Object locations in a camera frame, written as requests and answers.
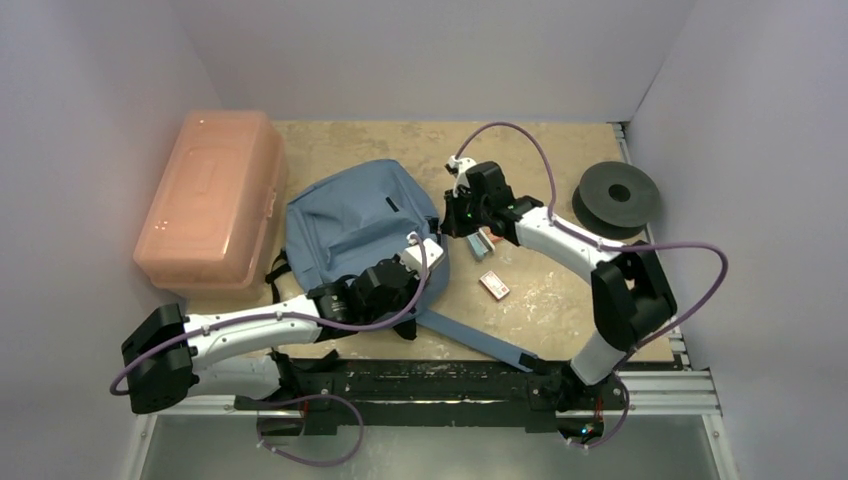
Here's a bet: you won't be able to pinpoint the teal white stapler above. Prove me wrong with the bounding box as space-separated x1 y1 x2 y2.
466 229 495 262

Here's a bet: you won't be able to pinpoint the blue grey backpack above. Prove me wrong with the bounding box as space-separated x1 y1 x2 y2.
265 159 546 373

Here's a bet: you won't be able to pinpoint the small red white card box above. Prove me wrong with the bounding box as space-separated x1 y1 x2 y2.
479 271 510 301

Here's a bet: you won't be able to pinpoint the orange marker pen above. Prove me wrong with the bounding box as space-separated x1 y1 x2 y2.
487 230 503 243

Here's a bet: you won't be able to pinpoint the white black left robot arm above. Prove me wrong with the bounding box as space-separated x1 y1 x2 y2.
109 256 433 414

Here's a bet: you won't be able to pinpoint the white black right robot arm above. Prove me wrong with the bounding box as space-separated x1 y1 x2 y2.
441 156 677 407

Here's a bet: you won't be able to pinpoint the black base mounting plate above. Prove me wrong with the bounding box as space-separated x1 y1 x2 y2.
233 356 626 440

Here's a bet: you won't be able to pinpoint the black filament spool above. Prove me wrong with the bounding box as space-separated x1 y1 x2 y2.
572 161 661 240

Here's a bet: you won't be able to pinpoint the pink plastic storage box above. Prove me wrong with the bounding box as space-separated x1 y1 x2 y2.
133 110 288 299

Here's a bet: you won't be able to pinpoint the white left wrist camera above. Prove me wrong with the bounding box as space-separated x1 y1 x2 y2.
400 232 444 278

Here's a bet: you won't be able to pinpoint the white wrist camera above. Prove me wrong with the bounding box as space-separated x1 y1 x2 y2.
445 156 477 188
400 232 444 278

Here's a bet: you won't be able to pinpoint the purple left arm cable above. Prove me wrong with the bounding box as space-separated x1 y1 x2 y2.
109 231 429 468

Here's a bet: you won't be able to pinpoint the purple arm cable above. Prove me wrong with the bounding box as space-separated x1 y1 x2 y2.
109 231 429 468
453 121 730 452

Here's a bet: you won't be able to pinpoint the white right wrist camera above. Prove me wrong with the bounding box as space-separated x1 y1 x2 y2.
445 156 477 188

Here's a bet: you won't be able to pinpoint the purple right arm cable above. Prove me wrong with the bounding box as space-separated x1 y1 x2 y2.
453 121 730 452

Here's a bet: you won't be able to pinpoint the aluminium frame rails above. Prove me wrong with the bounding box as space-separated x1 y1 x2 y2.
132 121 741 480

